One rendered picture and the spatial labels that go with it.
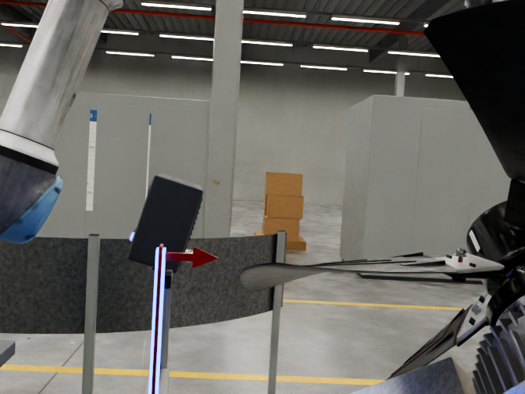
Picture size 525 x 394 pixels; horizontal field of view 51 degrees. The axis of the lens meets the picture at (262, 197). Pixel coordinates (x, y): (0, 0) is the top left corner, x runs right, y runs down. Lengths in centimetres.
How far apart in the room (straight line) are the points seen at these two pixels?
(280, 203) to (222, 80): 410
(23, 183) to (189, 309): 177
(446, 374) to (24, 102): 67
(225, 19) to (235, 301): 302
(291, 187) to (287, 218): 51
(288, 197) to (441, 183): 270
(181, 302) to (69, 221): 455
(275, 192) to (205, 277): 625
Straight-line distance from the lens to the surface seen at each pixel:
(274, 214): 875
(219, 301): 262
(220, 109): 495
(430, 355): 79
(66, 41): 88
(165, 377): 115
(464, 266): 67
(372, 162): 680
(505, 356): 59
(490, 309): 68
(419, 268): 61
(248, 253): 268
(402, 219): 693
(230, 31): 506
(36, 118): 86
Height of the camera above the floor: 128
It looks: 3 degrees down
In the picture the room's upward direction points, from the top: 3 degrees clockwise
